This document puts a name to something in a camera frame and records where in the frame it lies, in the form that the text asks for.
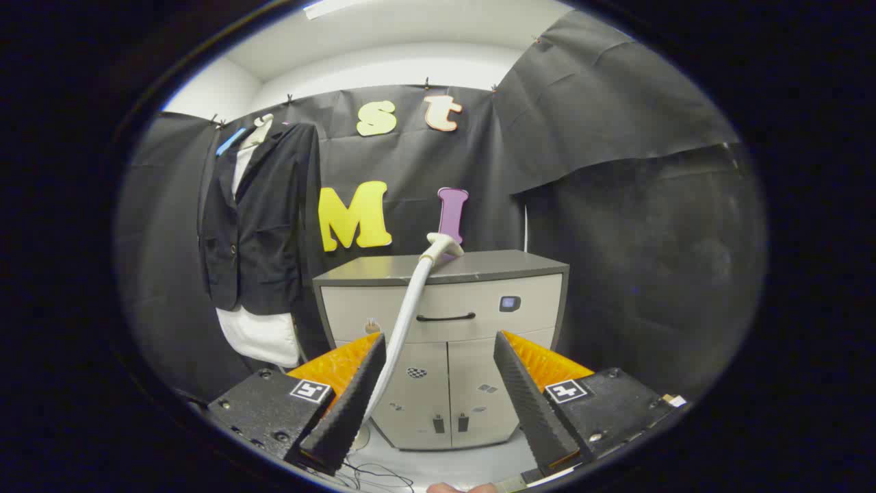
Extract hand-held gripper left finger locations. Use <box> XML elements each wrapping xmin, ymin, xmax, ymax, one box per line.
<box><xmin>207</xmin><ymin>332</ymin><xmax>387</xmax><ymax>477</ymax></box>

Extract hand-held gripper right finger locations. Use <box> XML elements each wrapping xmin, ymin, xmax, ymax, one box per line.
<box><xmin>493</xmin><ymin>331</ymin><xmax>687</xmax><ymax>478</ymax></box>

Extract white shirt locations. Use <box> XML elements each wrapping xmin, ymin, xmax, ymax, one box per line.
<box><xmin>216</xmin><ymin>127</ymin><xmax>302</xmax><ymax>368</ymax></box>

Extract white garment steamer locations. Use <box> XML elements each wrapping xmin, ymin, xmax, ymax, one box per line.
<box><xmin>356</xmin><ymin>233</ymin><xmax>466</xmax><ymax>429</ymax></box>

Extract black suit jacket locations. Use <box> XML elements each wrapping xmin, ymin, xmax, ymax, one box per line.
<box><xmin>198</xmin><ymin>122</ymin><xmax>322</xmax><ymax>316</ymax></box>

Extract white plastic clothes hanger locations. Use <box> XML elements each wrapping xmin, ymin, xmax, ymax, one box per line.
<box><xmin>240</xmin><ymin>113</ymin><xmax>274</xmax><ymax>148</ymax></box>

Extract grey cabinet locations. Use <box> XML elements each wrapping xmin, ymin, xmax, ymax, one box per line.
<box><xmin>313</xmin><ymin>250</ymin><xmax>570</xmax><ymax>451</ymax></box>

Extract black backdrop cloth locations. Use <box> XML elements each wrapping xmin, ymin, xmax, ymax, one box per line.
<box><xmin>116</xmin><ymin>10</ymin><xmax>767</xmax><ymax>405</ymax></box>

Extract large ceiling light panel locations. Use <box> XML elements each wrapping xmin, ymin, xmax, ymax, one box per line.
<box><xmin>303</xmin><ymin>0</ymin><xmax>363</xmax><ymax>20</ymax></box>

